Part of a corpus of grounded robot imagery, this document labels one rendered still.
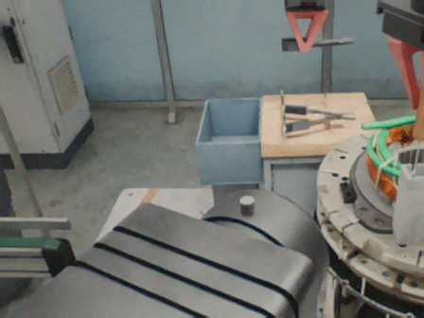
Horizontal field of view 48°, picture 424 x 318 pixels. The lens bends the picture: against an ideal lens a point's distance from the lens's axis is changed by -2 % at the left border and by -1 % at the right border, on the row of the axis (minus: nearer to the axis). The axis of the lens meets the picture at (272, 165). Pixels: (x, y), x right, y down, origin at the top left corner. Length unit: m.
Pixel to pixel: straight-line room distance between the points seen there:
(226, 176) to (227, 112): 0.17
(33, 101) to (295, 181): 2.10
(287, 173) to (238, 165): 0.08
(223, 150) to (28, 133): 2.17
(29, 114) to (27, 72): 0.24
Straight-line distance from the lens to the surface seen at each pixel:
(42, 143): 2.87
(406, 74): 0.44
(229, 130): 0.95
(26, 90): 2.74
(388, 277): 0.56
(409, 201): 0.51
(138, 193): 1.19
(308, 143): 0.77
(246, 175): 0.81
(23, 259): 1.20
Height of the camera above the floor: 1.46
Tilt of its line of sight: 33 degrees down
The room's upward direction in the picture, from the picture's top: 2 degrees counter-clockwise
